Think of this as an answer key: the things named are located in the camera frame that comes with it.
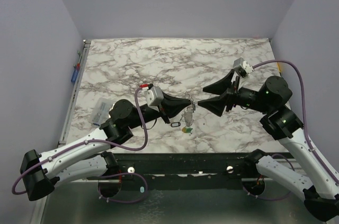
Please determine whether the black key ring tag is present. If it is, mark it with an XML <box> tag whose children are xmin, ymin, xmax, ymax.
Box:
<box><xmin>170</xmin><ymin>122</ymin><xmax>181</xmax><ymax>128</ymax></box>

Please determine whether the clear plastic parts box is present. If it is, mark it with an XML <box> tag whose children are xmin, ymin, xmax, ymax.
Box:
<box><xmin>89</xmin><ymin>97</ymin><xmax>115</xmax><ymax>126</ymax></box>

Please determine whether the blue red wall clamp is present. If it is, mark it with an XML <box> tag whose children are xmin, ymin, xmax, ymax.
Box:
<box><xmin>70</xmin><ymin>51</ymin><xmax>82</xmax><ymax>84</ymax></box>

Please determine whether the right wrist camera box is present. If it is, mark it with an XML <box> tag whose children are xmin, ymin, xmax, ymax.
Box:
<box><xmin>233</xmin><ymin>57</ymin><xmax>254</xmax><ymax>78</ymax></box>

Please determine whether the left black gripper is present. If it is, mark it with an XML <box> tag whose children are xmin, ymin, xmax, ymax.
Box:
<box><xmin>128</xmin><ymin>91</ymin><xmax>191</xmax><ymax>130</ymax></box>

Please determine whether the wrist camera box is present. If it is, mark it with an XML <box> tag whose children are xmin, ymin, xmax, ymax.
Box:
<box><xmin>233</xmin><ymin>57</ymin><xmax>254</xmax><ymax>78</ymax></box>
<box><xmin>140</xmin><ymin>84</ymin><xmax>164</xmax><ymax>107</ymax></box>

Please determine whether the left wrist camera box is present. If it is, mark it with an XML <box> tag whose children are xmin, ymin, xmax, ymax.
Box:
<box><xmin>140</xmin><ymin>84</ymin><xmax>164</xmax><ymax>107</ymax></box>

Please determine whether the steel key organizer plate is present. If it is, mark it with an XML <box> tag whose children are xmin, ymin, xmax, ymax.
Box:
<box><xmin>182</xmin><ymin>100</ymin><xmax>196</xmax><ymax>127</ymax></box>

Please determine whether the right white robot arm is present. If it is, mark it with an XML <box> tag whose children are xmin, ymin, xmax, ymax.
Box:
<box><xmin>198</xmin><ymin>70</ymin><xmax>338</xmax><ymax>222</ymax></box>

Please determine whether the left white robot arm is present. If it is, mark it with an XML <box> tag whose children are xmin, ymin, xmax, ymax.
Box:
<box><xmin>14</xmin><ymin>90</ymin><xmax>191</xmax><ymax>201</ymax></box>

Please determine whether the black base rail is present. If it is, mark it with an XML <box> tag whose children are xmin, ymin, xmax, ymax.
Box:
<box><xmin>89</xmin><ymin>149</ymin><xmax>267</xmax><ymax>190</ymax></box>

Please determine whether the green tag key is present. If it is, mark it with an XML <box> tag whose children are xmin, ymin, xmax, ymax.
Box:
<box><xmin>185</xmin><ymin>128</ymin><xmax>193</xmax><ymax>133</ymax></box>

